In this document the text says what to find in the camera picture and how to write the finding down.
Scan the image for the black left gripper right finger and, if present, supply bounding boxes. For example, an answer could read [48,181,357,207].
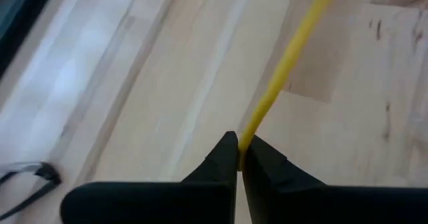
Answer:
[241,135,428,224]

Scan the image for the yellow cord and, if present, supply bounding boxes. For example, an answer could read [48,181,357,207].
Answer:
[237,0,341,171]

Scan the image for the clear safety glasses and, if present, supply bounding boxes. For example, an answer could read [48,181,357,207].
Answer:
[0,161,63,221]

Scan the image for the black table edge rail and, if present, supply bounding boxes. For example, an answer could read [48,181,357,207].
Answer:
[0,0,60,80]

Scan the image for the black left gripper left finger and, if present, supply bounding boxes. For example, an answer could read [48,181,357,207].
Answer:
[60,131,239,224]

